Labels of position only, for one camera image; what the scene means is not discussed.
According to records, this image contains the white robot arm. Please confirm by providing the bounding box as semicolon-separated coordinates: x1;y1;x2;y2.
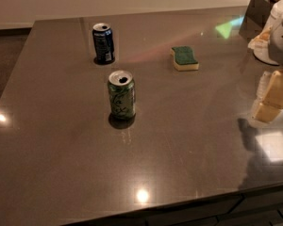
248;0;283;123

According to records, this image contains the green soda can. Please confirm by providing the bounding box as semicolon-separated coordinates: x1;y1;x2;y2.
108;70;136;120

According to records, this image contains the dark box at table corner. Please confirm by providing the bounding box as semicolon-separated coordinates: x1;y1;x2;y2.
239;0;274;41

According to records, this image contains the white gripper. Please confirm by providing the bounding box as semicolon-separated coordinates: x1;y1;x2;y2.
251;71;283;123

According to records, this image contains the green and yellow sponge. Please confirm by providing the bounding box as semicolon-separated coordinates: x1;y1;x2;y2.
171;46;199;72

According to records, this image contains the dark blue soda can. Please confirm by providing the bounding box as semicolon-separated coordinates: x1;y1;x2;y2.
92;23;115;64

